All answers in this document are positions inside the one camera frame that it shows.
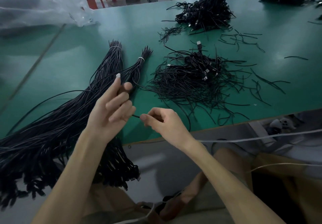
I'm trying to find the person's right hand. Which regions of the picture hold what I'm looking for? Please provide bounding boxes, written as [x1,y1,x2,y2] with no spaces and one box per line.
[140,107,193,153]

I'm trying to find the person's left hand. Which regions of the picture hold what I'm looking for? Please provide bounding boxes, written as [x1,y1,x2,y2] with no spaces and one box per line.
[85,73,136,145]

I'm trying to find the thin black cable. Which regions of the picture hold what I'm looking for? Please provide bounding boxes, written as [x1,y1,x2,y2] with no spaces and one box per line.
[123,79,192,132]

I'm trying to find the person's right forearm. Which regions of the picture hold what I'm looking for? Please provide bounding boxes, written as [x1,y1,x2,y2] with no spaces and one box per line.
[181,139,287,224]

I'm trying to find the person's left forearm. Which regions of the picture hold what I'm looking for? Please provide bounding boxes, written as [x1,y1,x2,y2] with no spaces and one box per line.
[31,130,110,224]

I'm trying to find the person's right leg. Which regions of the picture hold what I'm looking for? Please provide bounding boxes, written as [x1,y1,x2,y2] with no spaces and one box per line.
[212,147,249,181]

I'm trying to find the clear plastic bag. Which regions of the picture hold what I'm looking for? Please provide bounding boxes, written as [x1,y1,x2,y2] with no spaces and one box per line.
[0,0,97,31]

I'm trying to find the grey plush toy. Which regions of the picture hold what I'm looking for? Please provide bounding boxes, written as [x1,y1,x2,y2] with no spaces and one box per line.
[267,118,297,134]

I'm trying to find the small bundle of black cables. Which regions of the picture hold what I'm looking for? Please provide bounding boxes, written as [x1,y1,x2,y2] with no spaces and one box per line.
[89,46,153,91]

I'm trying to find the large bundle of black cables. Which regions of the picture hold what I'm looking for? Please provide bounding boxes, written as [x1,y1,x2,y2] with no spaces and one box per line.
[0,40,141,210]

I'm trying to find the cluster of short black wires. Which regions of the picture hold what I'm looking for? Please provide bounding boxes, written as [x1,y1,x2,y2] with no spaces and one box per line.
[158,26,187,43]

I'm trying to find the thin grey string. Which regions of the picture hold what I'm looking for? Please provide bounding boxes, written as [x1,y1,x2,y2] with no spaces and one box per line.
[0,24,66,113]

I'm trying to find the white cord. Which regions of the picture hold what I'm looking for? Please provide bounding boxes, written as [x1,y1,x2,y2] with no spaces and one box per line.
[197,129,322,144]

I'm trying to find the scattered black wire offcuts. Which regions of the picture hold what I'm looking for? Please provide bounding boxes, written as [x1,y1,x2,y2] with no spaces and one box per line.
[218,29,266,53]

